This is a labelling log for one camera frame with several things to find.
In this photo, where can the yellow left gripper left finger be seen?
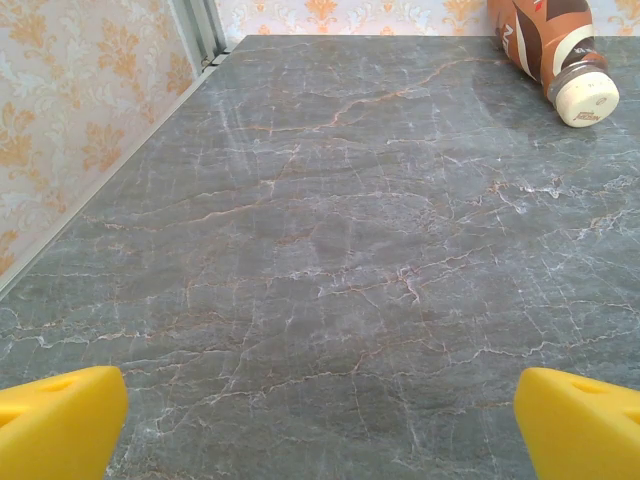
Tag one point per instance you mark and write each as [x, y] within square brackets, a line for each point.
[60, 425]

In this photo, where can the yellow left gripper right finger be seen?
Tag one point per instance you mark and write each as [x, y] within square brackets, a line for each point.
[585, 430]

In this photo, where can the brown coffee drink bottle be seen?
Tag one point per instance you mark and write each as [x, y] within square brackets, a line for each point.
[540, 40]

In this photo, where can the aluminium frame post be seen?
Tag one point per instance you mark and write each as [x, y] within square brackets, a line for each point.
[200, 30]

